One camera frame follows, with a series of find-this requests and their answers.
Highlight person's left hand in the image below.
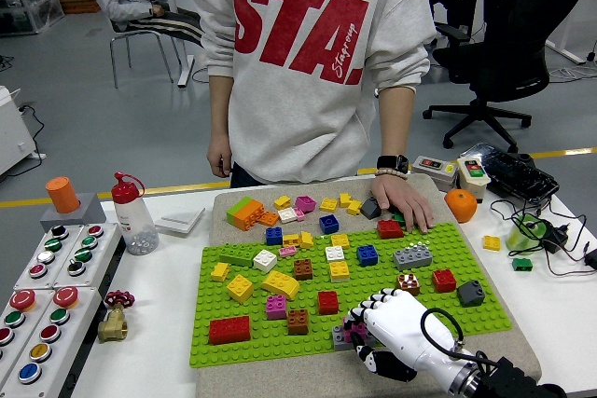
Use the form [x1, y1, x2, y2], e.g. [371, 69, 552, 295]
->
[371, 174, 436, 234]

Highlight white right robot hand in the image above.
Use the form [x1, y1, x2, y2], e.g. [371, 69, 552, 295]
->
[346, 288, 468, 393]

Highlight person's right hand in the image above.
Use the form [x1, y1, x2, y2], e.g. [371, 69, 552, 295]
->
[206, 132, 233, 179]

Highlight long grey toy brick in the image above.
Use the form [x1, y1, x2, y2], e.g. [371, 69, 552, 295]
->
[393, 243, 435, 271]
[331, 324, 360, 351]

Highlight brown toy brick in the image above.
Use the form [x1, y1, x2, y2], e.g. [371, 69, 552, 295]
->
[396, 273, 422, 296]
[293, 259, 314, 282]
[286, 309, 310, 336]

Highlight long lime toy brick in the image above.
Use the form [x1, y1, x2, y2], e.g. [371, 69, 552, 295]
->
[226, 196, 256, 227]

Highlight long orange toy brick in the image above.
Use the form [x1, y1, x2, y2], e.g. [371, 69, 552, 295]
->
[232, 199, 266, 232]

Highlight hollow blue toy brick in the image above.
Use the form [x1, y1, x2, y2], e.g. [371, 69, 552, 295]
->
[318, 213, 340, 236]

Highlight long green toy brick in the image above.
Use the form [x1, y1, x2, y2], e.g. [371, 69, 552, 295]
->
[218, 243, 261, 268]

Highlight yellow curved toy brick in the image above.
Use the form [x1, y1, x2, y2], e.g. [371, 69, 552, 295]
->
[260, 270, 302, 302]

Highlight green baseplate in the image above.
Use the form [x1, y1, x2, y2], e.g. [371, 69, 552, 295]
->
[188, 222, 514, 370]

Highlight long red toy brick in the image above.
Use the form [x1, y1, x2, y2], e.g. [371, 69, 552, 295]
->
[208, 316, 252, 347]

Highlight dark grey sloped brick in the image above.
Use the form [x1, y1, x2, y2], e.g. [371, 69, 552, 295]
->
[359, 196, 383, 220]
[456, 280, 486, 309]

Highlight black wristwatch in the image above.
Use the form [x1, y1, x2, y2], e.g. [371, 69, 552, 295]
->
[376, 154, 410, 174]

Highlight orange fruit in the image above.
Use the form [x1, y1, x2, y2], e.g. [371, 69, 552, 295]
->
[443, 188, 479, 225]

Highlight clear red-capped squeeze bottle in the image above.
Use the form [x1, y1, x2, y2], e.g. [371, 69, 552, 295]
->
[110, 171, 160, 256]

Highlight black handheld controller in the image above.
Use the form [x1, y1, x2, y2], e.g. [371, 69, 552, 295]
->
[459, 142, 560, 206]

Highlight grey base block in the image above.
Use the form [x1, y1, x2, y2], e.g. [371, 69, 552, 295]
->
[39, 192, 107, 232]

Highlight grey-brown foam mat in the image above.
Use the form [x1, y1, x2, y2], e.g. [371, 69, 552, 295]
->
[194, 172, 543, 398]

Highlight grey metal chair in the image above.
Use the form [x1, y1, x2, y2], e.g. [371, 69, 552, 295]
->
[109, 18, 183, 90]

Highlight grey four-button box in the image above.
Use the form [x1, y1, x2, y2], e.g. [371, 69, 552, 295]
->
[12, 224, 86, 291]
[50, 222, 123, 288]

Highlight black power adapter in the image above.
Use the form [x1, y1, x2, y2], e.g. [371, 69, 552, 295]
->
[540, 223, 571, 254]

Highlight orange cylinder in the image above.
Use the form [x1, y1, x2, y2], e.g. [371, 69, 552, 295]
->
[45, 176, 81, 214]

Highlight black office chair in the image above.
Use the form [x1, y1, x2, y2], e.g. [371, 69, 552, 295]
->
[422, 0, 596, 155]

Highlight brass valve red handwheel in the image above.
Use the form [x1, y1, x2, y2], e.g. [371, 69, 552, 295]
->
[96, 289, 136, 343]

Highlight wooden pallet box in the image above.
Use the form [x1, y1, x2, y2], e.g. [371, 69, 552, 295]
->
[56, 0, 102, 16]

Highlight white cabinet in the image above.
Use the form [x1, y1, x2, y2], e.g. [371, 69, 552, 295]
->
[0, 85, 47, 178]

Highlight grey emergency-stop button box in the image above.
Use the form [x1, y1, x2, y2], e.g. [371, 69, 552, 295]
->
[0, 286, 103, 398]
[0, 289, 53, 371]

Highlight clear plastic crate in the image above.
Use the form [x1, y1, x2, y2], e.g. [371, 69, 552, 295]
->
[0, 0, 65, 37]

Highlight bead bracelet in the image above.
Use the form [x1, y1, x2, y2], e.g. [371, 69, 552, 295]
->
[374, 167, 410, 181]

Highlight grey switch box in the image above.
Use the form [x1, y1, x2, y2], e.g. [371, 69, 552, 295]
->
[410, 155, 459, 193]

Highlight white red-green switch box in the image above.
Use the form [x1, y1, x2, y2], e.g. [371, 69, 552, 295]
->
[455, 157, 492, 203]

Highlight white switch plate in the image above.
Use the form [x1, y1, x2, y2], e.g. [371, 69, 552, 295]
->
[153, 205, 206, 238]

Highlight thin black cord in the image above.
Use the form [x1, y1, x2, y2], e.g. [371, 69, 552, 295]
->
[489, 197, 588, 254]

